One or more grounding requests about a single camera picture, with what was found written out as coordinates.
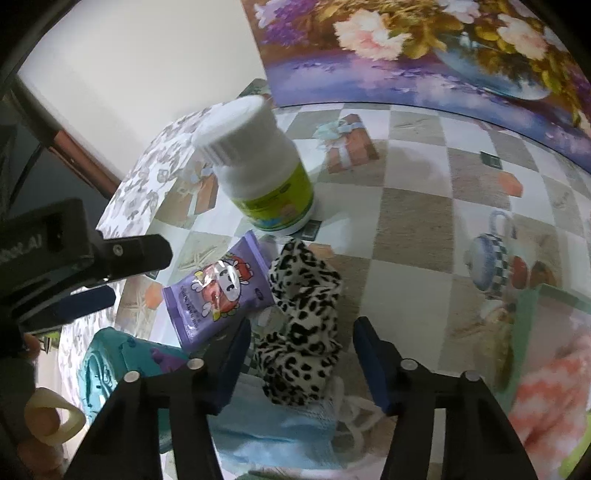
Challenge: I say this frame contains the cream plastic ring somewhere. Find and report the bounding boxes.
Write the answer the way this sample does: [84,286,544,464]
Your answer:
[24,388,88,446]

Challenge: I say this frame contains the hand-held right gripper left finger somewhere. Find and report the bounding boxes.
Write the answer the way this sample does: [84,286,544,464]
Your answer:
[65,318,252,480]

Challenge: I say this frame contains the pink white striped cloth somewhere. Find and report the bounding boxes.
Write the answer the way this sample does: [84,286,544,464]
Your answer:
[508,342,591,480]

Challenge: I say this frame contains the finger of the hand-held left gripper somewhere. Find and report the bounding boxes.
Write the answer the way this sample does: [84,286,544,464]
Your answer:
[92,234,174,282]
[18,284,116,333]

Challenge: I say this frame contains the floral painting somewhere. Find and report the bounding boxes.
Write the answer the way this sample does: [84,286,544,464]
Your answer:
[241,0,591,174]

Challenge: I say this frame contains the leopard print scrunchie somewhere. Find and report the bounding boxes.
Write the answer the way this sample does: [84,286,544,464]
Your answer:
[252,237,346,408]

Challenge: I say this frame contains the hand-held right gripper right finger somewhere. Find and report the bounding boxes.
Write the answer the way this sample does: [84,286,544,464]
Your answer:
[353,316,539,480]

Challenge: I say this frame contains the teal plastic container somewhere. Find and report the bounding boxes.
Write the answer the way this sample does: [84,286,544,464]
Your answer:
[76,327,218,455]

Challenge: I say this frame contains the purple cartoon snack packet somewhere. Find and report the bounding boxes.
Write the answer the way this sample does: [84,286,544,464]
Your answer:
[161,230,275,350]

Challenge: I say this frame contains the blue face mask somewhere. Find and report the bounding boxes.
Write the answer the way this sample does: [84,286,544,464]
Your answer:
[210,371,389,467]

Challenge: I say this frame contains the checkered printed tablecloth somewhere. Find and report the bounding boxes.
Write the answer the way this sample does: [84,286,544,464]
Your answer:
[60,78,591,480]

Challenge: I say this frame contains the white pill bottle green label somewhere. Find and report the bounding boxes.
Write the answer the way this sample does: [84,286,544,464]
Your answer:
[190,95,315,236]

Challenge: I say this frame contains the grey leaf patterned cloth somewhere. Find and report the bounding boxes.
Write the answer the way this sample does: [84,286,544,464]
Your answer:
[46,105,227,370]

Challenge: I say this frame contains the person's left hand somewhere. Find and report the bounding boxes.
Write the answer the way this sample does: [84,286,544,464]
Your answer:
[18,332,88,480]

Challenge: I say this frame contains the dark wooden door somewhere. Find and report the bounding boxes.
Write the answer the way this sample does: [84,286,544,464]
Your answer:
[0,76,121,232]

